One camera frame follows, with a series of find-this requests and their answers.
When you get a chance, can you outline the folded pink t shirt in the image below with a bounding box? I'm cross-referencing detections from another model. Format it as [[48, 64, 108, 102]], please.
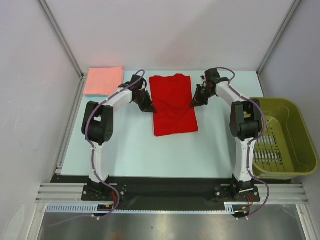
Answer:
[[83, 66, 124, 96]]

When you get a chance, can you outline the left aluminium frame post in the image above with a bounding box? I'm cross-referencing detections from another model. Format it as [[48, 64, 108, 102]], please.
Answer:
[[37, 0, 85, 78]]

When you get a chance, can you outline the right aluminium frame post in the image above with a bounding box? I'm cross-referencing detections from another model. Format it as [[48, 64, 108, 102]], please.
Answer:
[[256, 0, 302, 77]]

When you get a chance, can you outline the white slotted cable duct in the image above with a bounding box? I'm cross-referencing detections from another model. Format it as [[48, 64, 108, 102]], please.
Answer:
[[46, 203, 248, 215]]

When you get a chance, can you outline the folded blue t shirt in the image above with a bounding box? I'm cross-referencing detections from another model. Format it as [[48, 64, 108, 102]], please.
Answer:
[[84, 94, 107, 98]]

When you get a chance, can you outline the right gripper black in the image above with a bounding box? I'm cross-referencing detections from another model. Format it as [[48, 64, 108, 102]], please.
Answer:
[[190, 84, 215, 108]]

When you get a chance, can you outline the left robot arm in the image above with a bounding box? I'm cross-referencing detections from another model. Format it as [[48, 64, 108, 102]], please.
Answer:
[[81, 70, 157, 201]]

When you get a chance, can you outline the olive green plastic basket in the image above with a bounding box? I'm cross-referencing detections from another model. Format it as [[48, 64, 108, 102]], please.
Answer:
[[253, 97, 319, 180]]

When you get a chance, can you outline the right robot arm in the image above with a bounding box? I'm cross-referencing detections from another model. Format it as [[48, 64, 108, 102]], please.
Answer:
[[189, 67, 267, 201]]

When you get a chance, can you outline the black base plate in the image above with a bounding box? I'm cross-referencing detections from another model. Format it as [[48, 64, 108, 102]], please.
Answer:
[[51, 175, 261, 213]]

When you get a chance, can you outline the red t shirt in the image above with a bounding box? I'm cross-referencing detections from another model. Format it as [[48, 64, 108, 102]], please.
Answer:
[[149, 73, 199, 137]]

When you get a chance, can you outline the aluminium frame post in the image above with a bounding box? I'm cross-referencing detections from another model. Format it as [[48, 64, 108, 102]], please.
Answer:
[[37, 0, 85, 78], [256, 0, 302, 77]]

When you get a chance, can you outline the aluminium front rail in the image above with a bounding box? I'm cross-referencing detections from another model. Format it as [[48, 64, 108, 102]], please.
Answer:
[[35, 183, 309, 205]]

